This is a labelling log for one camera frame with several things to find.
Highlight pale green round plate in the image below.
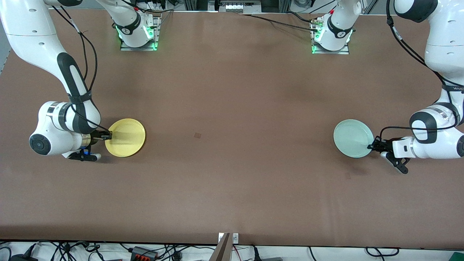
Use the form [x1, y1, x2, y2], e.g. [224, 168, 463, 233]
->
[333, 119, 374, 158]

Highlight black cable on table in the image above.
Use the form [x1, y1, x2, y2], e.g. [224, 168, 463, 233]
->
[239, 13, 321, 31]

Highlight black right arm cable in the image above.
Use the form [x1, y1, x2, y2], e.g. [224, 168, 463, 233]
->
[54, 4, 111, 133]

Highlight black orange connector box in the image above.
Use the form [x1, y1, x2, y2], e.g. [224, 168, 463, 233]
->
[131, 246, 158, 261]

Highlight black tangled floor cables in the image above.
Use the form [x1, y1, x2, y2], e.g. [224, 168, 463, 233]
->
[0, 240, 131, 261]

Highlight white socket strip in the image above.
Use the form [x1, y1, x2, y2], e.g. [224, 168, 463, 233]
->
[225, 3, 261, 13]

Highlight aluminium arm base plate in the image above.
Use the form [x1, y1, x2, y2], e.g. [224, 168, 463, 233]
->
[312, 43, 349, 55]
[120, 16, 160, 51]

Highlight yellow round plate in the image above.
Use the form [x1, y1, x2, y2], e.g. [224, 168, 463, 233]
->
[105, 119, 146, 158]

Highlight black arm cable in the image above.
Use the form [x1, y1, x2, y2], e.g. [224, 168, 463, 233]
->
[379, 0, 464, 142]
[54, 4, 111, 133]

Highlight grey camera mount pole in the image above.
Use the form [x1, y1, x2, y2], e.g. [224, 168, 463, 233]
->
[210, 233, 231, 261]

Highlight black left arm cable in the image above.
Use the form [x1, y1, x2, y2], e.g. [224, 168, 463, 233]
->
[379, 0, 464, 142]

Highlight black looped floor cable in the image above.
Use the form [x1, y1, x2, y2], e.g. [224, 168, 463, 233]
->
[365, 247, 400, 257]

